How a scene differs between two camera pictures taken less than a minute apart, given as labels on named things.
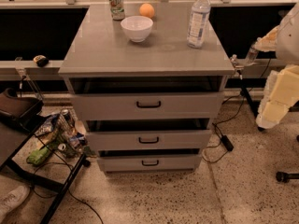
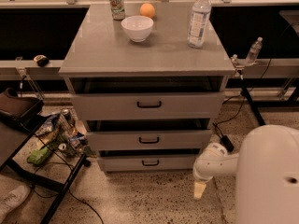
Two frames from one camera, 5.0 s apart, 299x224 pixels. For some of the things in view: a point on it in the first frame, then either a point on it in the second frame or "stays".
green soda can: x=116 y=0 stays
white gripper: x=289 y=44 → x=202 y=172
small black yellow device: x=41 y=61 stays
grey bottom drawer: x=152 y=162 stays
